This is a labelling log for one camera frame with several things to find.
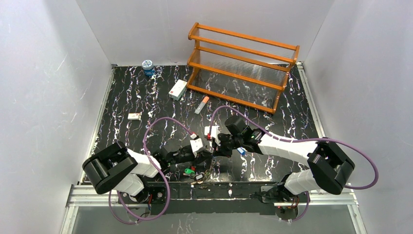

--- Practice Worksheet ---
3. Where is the green key tag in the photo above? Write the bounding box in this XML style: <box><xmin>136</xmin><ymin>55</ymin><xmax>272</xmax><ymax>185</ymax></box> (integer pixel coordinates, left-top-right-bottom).
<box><xmin>184</xmin><ymin>168</ymin><xmax>195</xmax><ymax>175</ymax></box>

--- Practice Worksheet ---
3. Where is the metal key organizer ring red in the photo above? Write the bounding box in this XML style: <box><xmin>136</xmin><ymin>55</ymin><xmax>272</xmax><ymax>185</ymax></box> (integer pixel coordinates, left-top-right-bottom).
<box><xmin>183</xmin><ymin>159</ymin><xmax>218</xmax><ymax>185</ymax></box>

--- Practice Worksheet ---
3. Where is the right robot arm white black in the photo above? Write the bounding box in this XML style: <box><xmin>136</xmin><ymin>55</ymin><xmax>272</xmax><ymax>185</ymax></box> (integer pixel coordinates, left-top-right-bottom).
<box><xmin>205</xmin><ymin>116</ymin><xmax>355</xmax><ymax>199</ymax></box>

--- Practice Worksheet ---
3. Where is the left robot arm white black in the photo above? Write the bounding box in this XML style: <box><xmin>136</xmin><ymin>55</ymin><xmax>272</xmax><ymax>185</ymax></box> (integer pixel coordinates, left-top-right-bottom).
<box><xmin>82</xmin><ymin>141</ymin><xmax>213</xmax><ymax>195</ymax></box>

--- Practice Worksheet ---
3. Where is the orange capped tube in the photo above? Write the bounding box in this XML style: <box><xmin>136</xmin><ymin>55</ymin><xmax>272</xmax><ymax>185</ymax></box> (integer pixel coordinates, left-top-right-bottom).
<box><xmin>194</xmin><ymin>96</ymin><xmax>209</xmax><ymax>115</ymax></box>

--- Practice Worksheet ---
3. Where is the white red box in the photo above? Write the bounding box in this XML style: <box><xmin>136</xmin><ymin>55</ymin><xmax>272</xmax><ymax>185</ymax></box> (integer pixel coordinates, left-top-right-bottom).
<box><xmin>169</xmin><ymin>79</ymin><xmax>187</xmax><ymax>100</ymax></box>

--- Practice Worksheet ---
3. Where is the small white card box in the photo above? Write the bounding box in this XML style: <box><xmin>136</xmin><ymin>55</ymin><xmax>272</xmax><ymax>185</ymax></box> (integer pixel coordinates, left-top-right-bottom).
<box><xmin>128</xmin><ymin>113</ymin><xmax>141</xmax><ymax>120</ymax></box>

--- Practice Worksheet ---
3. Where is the orange wooden shelf rack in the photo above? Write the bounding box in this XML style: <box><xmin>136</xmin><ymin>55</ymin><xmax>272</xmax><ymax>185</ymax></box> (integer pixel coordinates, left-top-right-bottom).
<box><xmin>187</xmin><ymin>22</ymin><xmax>300</xmax><ymax>114</ymax></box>

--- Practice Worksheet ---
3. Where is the blue jar with lid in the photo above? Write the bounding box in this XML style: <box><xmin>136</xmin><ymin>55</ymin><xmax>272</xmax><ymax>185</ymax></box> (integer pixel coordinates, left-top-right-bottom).
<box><xmin>142</xmin><ymin>59</ymin><xmax>155</xmax><ymax>77</ymax></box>

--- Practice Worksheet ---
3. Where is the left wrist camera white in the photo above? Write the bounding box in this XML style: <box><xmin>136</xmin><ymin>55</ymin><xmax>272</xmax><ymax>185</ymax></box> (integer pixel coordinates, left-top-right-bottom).
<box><xmin>190</xmin><ymin>133</ymin><xmax>206</xmax><ymax>157</ymax></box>

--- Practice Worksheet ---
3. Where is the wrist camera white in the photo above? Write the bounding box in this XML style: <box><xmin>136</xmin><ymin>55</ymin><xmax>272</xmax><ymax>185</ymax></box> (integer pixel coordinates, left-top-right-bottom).
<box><xmin>190</xmin><ymin>133</ymin><xmax>206</xmax><ymax>157</ymax></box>
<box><xmin>204</xmin><ymin>126</ymin><xmax>220</xmax><ymax>146</ymax></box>

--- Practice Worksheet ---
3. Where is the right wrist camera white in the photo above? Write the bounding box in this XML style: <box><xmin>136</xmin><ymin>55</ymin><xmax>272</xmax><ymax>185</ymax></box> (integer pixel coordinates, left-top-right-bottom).
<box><xmin>204</xmin><ymin>126</ymin><xmax>220</xmax><ymax>146</ymax></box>

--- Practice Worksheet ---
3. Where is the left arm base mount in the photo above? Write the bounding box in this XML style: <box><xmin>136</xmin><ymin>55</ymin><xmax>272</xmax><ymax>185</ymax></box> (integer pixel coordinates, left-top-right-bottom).
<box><xmin>129</xmin><ymin>186</ymin><xmax>167</xmax><ymax>204</ymax></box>

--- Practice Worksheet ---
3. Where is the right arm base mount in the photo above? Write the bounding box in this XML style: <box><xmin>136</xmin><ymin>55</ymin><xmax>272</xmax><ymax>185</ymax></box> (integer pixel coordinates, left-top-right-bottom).
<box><xmin>250</xmin><ymin>186</ymin><xmax>300</xmax><ymax>221</ymax></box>

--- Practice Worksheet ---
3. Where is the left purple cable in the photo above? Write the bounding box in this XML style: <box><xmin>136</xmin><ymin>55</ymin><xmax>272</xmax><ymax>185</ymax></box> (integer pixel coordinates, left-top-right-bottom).
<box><xmin>108</xmin><ymin>117</ymin><xmax>197</xmax><ymax>225</ymax></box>

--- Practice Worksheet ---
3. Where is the aluminium rail frame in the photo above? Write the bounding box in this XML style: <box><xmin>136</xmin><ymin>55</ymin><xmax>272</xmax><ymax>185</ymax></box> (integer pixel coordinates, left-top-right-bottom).
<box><xmin>61</xmin><ymin>65</ymin><xmax>365</xmax><ymax>234</ymax></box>

